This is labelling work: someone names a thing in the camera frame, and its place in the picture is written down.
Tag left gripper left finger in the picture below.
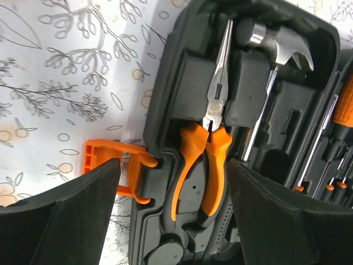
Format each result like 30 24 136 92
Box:
1 158 121 264

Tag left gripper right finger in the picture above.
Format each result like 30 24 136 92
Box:
227 159 352 264

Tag large black orange screwdriver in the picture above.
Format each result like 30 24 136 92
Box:
295 94 339 193

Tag small precision screwdriver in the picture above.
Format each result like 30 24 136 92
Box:
321 149 348 203
335 151 353 206

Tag orange handled long-nose pliers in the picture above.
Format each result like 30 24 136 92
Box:
163 19 233 231

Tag black plastic tool case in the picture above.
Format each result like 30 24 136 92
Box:
82 0 353 265

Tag small black handled hammer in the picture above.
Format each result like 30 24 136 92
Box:
224 18 314 163

